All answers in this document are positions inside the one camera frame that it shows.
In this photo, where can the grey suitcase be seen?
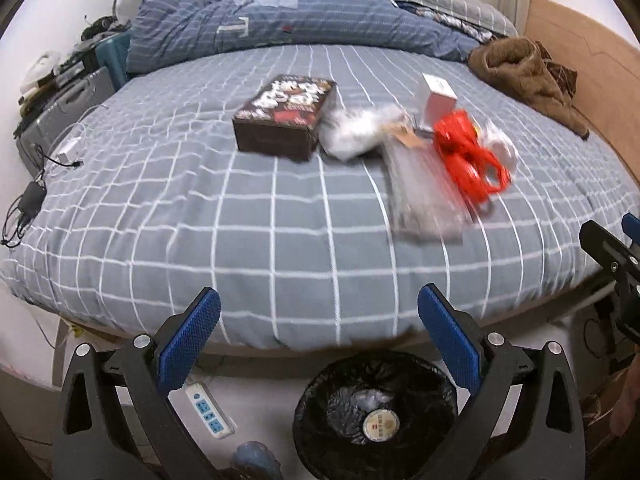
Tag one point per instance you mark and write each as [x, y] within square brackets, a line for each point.
[60, 105]

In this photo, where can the black power adapter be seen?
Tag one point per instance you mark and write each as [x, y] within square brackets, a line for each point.
[31, 197]

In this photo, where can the round printed lid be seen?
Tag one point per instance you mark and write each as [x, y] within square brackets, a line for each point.
[381, 426]

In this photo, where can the brown fleece garment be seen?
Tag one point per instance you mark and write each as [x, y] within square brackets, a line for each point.
[520, 75]

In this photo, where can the blue slipper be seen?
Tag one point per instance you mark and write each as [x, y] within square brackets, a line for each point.
[257, 462]

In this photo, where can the red plastic bag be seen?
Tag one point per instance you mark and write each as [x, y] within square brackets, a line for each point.
[465, 160]

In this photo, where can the wooden wall panel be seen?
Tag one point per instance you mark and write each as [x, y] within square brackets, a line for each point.
[600, 60]

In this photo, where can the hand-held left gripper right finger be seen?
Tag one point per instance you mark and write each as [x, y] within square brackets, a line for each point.
[450, 342]

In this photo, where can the teal plastic box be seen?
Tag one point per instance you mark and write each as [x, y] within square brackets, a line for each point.
[112, 55]

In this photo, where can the dark printed box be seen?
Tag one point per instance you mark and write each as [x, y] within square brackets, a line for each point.
[285, 105]

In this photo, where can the trash bin with black bag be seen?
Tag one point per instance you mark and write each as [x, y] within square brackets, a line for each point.
[325, 410]

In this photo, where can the clear bubble wrap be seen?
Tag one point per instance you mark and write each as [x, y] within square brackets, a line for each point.
[420, 185]

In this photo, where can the grey checked pillow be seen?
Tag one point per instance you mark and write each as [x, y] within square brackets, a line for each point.
[450, 0]

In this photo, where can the white crumpled plastic bag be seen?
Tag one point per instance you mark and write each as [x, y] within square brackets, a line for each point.
[350, 130]

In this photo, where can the white cardboard box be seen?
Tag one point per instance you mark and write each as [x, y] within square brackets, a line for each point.
[440, 102]

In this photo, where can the grey checked bed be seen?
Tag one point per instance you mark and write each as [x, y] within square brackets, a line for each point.
[200, 240]

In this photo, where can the brown paper tag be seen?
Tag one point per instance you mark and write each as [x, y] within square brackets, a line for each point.
[406, 135]

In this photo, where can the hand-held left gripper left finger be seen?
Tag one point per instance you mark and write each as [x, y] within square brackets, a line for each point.
[192, 342]

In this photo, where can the blue striped duvet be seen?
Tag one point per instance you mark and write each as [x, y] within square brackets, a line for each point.
[325, 15]

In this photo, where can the yellow and white snack wrapper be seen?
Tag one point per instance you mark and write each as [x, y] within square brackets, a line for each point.
[502, 147]

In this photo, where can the white power strip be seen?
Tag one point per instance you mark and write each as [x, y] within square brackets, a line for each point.
[207, 410]

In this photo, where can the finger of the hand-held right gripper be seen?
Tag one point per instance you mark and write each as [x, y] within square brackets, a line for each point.
[607, 250]
[631, 226]

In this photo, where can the white plastic device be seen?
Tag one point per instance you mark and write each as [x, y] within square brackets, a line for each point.
[42, 67]

